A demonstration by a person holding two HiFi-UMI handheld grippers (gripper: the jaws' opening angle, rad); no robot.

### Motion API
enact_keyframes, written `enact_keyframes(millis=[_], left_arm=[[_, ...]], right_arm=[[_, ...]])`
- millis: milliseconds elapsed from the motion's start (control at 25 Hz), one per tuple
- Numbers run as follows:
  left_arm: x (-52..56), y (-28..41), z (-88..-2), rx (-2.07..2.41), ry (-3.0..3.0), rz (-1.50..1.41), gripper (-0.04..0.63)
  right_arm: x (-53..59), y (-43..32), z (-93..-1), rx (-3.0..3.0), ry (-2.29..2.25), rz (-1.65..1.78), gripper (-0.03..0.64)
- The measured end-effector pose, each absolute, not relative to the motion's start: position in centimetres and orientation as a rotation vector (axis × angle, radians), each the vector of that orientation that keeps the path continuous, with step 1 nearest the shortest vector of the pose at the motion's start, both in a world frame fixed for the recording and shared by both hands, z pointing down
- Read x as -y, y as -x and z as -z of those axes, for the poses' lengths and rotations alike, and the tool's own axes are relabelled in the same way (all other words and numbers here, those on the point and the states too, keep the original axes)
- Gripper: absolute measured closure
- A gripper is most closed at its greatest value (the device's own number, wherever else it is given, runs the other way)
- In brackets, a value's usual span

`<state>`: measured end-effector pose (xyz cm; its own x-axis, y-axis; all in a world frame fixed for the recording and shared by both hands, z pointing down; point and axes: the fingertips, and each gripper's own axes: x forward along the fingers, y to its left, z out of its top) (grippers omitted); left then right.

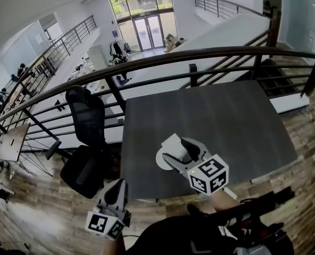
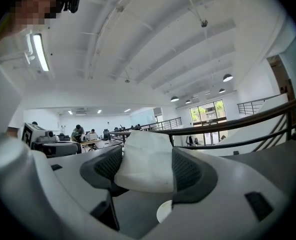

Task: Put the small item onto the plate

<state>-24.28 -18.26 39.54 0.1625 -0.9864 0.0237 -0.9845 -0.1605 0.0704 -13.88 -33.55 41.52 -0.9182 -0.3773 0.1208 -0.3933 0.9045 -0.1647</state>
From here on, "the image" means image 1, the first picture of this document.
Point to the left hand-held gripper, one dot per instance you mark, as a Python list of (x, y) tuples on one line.
[(97, 223)]

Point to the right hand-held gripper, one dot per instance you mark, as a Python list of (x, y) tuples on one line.
[(208, 175)]

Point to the white square object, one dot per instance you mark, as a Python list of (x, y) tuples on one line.
[(173, 145)]

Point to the white round plate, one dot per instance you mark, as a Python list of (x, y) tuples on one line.
[(160, 161)]

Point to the person's right forearm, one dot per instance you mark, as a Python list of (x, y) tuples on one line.
[(224, 200)]

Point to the person's left forearm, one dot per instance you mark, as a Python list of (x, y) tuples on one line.
[(116, 247)]

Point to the person's dark shoe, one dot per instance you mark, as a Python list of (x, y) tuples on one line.
[(192, 209)]

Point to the dark grey table white legs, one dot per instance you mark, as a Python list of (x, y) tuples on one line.
[(226, 115)]

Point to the person's black clothing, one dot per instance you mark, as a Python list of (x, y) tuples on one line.
[(168, 238)]

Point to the black mesh office chair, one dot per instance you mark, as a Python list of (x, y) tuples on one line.
[(85, 115)]

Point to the small wooden hairpin-leg desk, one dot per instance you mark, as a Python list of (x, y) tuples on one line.
[(19, 137)]

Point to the dark staircase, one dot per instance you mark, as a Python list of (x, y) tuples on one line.
[(274, 76)]

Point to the glass entrance front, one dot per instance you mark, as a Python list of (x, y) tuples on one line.
[(147, 33)]

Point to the dark balcony railing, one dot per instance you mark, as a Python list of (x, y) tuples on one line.
[(75, 36), (216, 8)]

